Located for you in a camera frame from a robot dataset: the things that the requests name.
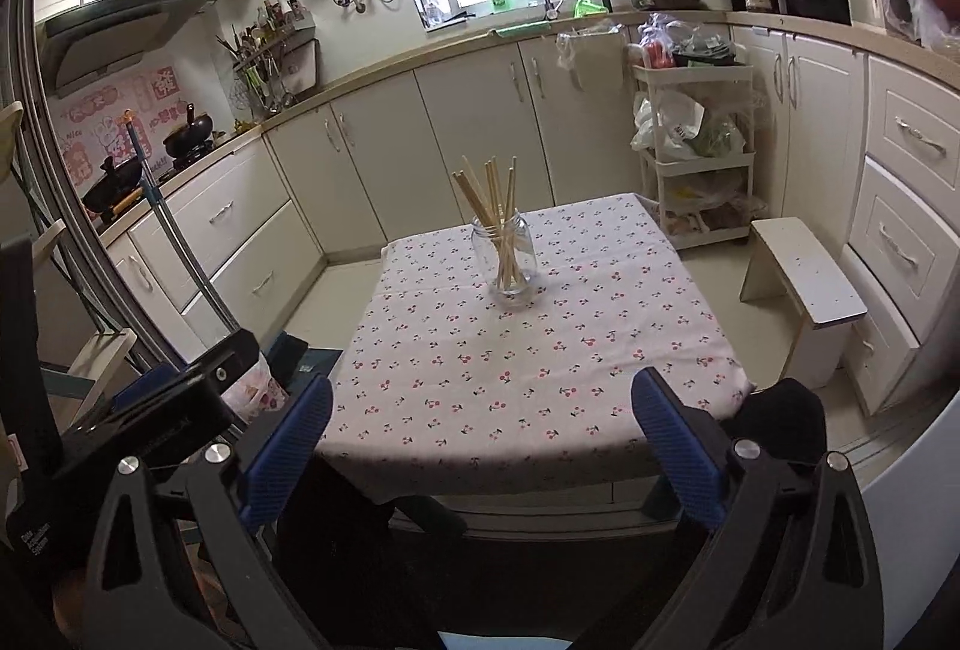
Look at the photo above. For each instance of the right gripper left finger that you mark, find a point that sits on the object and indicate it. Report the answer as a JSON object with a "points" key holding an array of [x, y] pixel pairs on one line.
{"points": [[274, 451]]}

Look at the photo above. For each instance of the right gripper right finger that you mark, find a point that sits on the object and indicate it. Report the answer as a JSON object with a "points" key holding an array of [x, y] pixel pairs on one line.
{"points": [[688, 444]]}

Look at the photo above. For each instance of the clear glass jar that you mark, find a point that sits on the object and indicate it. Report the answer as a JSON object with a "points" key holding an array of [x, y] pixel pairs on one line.
{"points": [[486, 245]]}

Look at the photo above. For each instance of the bamboo chopstick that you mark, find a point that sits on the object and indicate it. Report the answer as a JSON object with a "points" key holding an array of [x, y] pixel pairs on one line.
{"points": [[508, 232], [484, 194]]}

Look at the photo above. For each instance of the cream lower kitchen cabinets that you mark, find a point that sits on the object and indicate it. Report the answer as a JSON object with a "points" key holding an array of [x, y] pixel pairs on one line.
{"points": [[338, 181]]}

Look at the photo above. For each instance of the cherry print tablecloth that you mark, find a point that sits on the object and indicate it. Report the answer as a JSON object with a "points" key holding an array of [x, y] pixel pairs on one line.
{"points": [[446, 390]]}

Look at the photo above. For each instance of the small white wooden stool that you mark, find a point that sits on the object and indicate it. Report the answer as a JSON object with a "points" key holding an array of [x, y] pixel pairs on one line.
{"points": [[789, 261]]}

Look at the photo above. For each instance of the black wok on stove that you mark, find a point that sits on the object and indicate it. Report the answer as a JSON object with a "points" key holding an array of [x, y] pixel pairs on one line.
{"points": [[197, 129]]}

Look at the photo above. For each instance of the white rolling storage cart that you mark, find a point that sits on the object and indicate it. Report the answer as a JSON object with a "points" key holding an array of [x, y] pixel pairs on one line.
{"points": [[711, 199]]}

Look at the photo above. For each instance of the white plastic bag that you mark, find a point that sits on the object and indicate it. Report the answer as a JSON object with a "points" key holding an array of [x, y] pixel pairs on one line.
{"points": [[675, 118]]}

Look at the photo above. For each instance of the range hood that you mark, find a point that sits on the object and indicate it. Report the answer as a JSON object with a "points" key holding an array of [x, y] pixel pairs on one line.
{"points": [[85, 44]]}

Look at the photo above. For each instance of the blue handled mop pole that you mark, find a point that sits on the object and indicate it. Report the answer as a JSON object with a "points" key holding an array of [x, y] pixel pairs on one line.
{"points": [[180, 246]]}

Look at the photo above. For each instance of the wall utensil rack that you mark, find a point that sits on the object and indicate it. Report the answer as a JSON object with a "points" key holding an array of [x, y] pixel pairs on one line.
{"points": [[274, 62]]}

